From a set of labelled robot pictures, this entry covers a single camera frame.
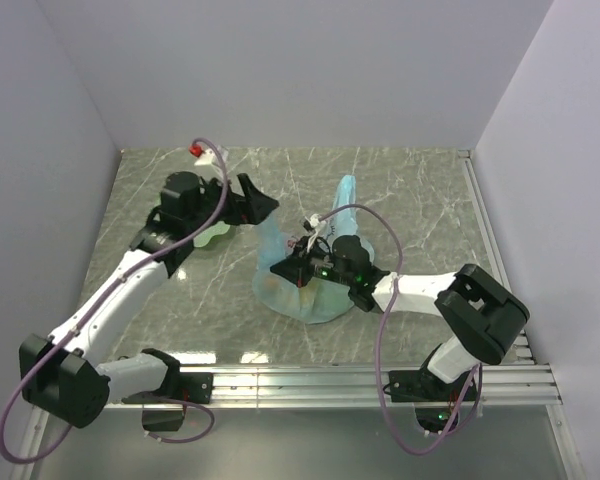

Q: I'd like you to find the aluminium rail frame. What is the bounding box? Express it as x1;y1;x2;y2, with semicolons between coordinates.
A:
13;147;585;479

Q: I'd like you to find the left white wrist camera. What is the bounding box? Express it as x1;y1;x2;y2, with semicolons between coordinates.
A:
189;144;220;170

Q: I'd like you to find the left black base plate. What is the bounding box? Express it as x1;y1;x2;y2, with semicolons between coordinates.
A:
121;372;214;405

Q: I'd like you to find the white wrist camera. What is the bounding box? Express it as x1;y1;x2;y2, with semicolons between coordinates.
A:
189;144;220;170
303;214;330;254

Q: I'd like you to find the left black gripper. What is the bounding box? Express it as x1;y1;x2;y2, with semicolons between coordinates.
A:
185;172;277;235

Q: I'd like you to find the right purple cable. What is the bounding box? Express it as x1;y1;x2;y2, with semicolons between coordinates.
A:
319;205;484;457

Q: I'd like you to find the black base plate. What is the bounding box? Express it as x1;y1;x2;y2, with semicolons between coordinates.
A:
121;372;214;405
383;370;469;403

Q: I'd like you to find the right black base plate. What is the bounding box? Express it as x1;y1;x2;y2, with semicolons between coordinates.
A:
383;370;469;403

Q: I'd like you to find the light green wavy plate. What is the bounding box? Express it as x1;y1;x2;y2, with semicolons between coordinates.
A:
193;221;231;249

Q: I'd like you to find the light blue plastic bag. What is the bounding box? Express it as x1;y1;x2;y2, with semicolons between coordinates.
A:
252;175;379;324

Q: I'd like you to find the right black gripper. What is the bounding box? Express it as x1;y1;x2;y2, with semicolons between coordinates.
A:
271;235;355;288

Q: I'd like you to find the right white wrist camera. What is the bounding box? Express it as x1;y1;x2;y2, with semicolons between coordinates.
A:
303;214;330;254

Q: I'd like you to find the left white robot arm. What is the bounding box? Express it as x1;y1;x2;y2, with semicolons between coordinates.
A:
19;171;279;428

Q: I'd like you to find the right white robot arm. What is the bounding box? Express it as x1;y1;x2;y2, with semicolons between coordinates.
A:
270;235;530;402

